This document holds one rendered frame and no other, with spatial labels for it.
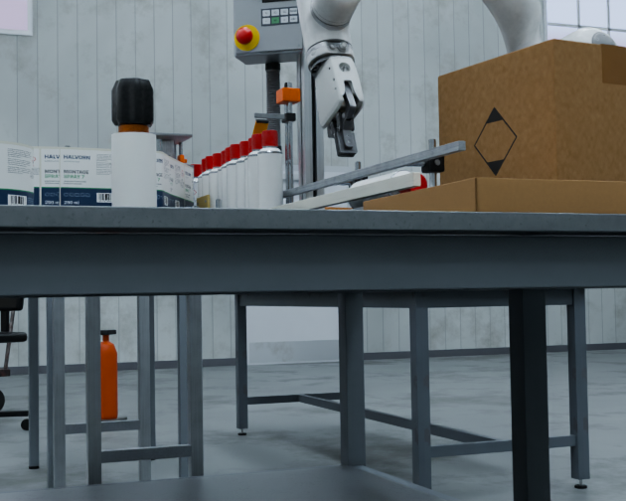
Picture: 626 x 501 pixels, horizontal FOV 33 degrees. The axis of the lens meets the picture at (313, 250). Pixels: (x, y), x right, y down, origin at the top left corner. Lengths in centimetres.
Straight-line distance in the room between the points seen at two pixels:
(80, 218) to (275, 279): 21
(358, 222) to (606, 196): 33
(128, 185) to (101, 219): 110
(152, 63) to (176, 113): 58
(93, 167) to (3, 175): 40
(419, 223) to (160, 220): 27
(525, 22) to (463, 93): 46
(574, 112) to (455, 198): 47
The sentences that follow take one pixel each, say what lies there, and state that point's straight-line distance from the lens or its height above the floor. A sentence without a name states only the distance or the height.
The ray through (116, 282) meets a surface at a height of 76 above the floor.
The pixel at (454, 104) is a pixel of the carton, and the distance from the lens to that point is 182.
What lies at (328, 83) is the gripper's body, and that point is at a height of 111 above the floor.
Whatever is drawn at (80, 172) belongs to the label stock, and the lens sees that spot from 230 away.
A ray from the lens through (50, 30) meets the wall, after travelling 1128.
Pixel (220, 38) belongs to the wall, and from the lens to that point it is 1167.
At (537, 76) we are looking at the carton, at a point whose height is 107.
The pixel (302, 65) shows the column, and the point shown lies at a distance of 239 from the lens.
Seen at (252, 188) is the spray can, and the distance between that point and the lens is 222.
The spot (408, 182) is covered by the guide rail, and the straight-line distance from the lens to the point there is 151.
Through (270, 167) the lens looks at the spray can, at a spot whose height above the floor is 101.
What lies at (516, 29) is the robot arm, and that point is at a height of 127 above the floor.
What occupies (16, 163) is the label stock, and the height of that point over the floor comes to 99.
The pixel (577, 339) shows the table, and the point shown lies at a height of 56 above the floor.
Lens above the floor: 75
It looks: 2 degrees up
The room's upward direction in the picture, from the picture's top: 1 degrees counter-clockwise
